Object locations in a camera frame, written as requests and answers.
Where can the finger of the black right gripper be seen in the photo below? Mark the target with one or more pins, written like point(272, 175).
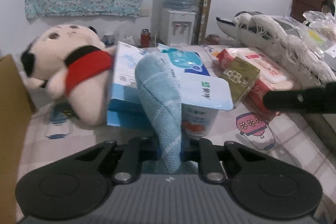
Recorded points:
point(319, 100)

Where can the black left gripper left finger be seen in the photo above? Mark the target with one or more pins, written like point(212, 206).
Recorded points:
point(78, 184)

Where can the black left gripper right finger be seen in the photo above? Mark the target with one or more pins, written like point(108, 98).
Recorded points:
point(260, 184)

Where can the gold tissue pack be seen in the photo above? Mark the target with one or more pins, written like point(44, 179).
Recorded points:
point(241, 77)

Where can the light blue checked towel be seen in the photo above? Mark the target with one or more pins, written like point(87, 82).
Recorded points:
point(159, 94)

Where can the white blue yogurt cup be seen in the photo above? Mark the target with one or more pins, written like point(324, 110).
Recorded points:
point(202, 98)

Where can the white fringed blanket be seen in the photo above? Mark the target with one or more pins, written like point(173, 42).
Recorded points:
point(290, 46)

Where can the pink red wet wipes pack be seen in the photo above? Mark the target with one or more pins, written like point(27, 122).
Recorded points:
point(272, 76)

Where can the plastic bags pile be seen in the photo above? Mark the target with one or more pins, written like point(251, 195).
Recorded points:
point(324, 26)

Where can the brown cardboard box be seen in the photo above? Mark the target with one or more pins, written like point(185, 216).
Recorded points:
point(16, 109)

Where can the cream plush doll red bib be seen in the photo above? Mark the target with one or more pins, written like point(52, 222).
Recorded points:
point(70, 61)

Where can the flat cardboard behind dispenser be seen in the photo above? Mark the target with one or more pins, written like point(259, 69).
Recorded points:
point(201, 20)

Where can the white water dispenser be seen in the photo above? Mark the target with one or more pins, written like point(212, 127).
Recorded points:
point(176, 27)

